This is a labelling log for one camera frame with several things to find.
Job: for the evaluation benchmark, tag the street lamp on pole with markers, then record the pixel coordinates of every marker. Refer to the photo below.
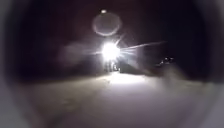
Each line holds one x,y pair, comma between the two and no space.
110,51

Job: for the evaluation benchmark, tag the grey asphalt road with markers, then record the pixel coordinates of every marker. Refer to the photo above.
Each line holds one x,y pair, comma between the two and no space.
120,103

